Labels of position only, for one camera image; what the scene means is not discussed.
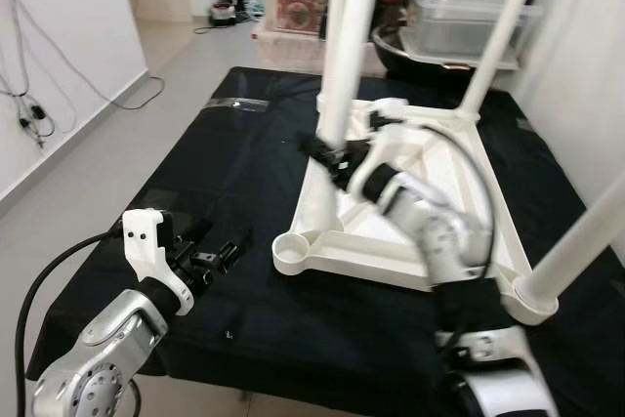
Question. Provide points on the clear adhesive tape patch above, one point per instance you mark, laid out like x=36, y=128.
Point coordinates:
x=234, y=103

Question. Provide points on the black tablecloth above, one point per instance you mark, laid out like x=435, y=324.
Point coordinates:
x=195, y=192

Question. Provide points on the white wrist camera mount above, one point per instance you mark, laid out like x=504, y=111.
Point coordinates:
x=389, y=112
x=146, y=241

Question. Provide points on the beige covered low bench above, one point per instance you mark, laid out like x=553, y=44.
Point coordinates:
x=293, y=51

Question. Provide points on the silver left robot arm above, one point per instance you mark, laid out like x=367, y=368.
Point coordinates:
x=98, y=358

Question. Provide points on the small floor appliance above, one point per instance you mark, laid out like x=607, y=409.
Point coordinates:
x=223, y=15

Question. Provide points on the clear plastic storage box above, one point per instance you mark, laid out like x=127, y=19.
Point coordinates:
x=439, y=26

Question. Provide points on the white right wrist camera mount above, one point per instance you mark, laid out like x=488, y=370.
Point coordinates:
x=389, y=112

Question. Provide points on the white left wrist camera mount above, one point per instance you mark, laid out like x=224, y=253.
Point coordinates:
x=146, y=241

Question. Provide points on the white plastic children table top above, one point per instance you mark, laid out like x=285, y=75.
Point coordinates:
x=508, y=222

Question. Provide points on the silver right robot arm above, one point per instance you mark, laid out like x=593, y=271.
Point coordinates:
x=439, y=231

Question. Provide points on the red printed food box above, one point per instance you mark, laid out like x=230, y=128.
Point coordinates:
x=301, y=2

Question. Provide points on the black wok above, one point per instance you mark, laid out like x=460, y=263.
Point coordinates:
x=391, y=56

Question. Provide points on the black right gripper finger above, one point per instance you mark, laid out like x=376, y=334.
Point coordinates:
x=317, y=153

